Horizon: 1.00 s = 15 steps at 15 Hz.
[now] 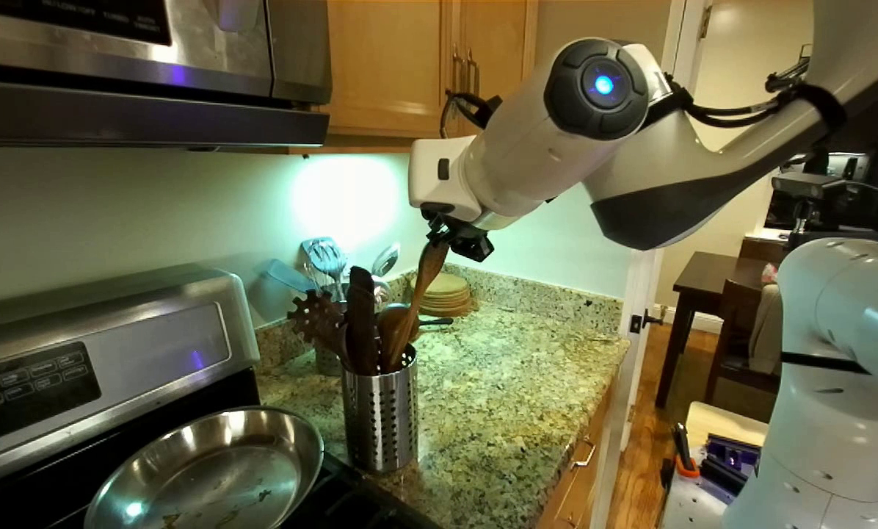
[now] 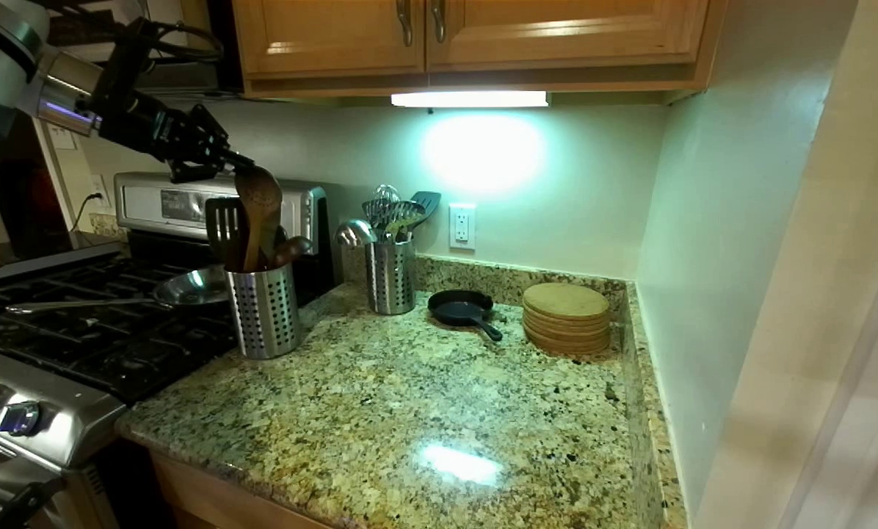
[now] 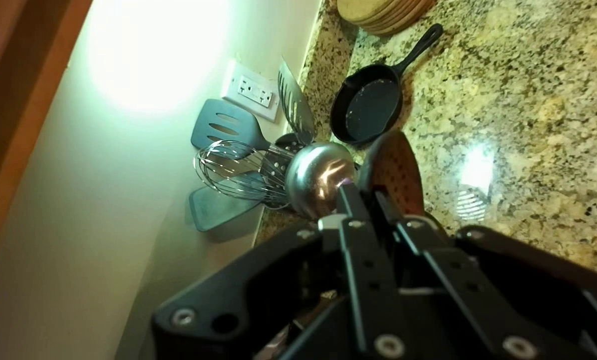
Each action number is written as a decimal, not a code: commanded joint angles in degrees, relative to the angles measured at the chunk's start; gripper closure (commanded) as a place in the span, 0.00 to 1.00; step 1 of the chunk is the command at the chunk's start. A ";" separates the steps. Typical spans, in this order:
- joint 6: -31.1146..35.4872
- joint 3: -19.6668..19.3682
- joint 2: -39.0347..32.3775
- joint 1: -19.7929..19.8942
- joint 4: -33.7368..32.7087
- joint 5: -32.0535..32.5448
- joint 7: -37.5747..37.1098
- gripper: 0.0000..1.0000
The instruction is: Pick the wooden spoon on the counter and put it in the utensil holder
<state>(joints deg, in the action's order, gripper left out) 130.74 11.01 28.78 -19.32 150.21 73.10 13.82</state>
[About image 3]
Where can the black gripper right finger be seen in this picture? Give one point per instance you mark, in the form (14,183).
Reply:
(524,292)

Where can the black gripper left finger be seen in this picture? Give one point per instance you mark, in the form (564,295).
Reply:
(290,281)

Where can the grey solid spatula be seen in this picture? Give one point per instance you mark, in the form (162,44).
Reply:
(220,208)

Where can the steel ladle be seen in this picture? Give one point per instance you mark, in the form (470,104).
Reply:
(318,178)

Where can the grey slotted turner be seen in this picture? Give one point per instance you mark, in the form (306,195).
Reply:
(224,124)

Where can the dark slotted spatula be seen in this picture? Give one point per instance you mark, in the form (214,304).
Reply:
(296,102)

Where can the black cast iron skillet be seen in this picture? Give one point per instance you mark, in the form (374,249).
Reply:
(368,106)

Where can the stack of round wooden trivets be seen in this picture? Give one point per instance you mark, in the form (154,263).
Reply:
(384,12)

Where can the wooden upper cabinet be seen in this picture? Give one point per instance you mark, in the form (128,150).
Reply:
(10,101)

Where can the white wall outlet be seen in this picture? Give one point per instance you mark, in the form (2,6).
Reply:
(250,91)

